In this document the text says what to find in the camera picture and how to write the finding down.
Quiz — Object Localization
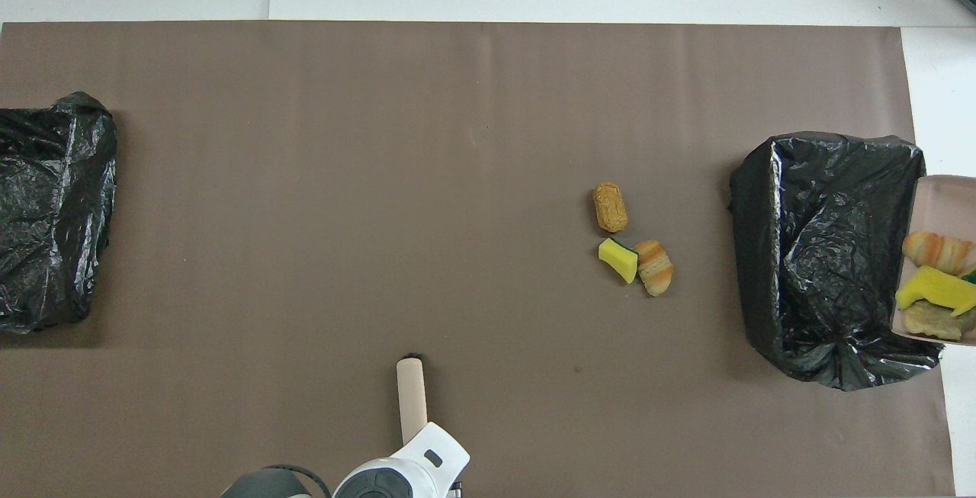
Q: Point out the brown paper table mat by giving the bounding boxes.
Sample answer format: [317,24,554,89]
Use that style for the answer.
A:
[0,21,955,498]

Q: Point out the notched yellow sponge piece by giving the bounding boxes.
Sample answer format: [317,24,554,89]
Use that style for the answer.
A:
[895,265,976,318]

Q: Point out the beige hand brush black bristles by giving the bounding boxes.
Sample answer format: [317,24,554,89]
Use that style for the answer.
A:
[396,353,429,445]

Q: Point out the small yellow green sponge piece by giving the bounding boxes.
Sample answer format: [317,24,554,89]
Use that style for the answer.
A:
[598,236,640,284]

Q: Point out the brown oblong bread toy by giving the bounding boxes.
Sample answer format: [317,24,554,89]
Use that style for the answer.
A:
[592,182,629,233]

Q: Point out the beige plastic dustpan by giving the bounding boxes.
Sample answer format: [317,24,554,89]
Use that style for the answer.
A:
[891,175,976,347]

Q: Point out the orange striped croissant toy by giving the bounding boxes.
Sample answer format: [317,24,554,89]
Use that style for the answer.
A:
[635,239,676,297]
[903,231,975,276]

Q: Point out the pale sliced bread toy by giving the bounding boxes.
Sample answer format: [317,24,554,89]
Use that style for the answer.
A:
[904,301,976,342]

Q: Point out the bin lined with black bag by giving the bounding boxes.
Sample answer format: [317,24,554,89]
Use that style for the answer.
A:
[729,131,946,392]
[0,92,118,334]

